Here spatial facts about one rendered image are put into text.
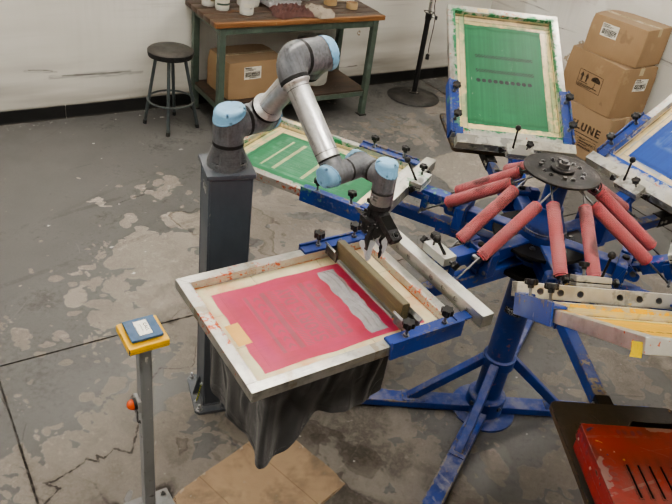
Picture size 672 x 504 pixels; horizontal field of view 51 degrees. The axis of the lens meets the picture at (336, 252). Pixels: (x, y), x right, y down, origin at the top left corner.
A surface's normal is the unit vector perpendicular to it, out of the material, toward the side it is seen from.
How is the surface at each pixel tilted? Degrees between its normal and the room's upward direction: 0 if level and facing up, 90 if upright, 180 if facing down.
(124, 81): 90
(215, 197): 90
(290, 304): 0
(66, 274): 0
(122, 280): 0
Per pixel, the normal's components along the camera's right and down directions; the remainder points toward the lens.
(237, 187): 0.32, 0.56
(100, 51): 0.52, 0.53
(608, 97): -0.87, 0.18
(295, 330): 0.12, -0.83
